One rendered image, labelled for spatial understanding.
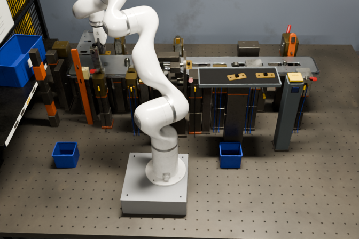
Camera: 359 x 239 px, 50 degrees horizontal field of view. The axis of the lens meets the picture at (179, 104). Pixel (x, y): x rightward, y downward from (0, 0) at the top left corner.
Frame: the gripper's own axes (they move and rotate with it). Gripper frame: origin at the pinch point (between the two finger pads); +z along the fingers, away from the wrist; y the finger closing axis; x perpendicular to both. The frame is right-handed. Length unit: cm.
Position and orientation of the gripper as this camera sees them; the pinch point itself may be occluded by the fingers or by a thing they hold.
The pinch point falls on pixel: (102, 49)
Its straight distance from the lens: 213.7
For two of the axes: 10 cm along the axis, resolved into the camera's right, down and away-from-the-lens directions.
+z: 0.2, 7.7, 6.4
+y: 0.2, -6.4, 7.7
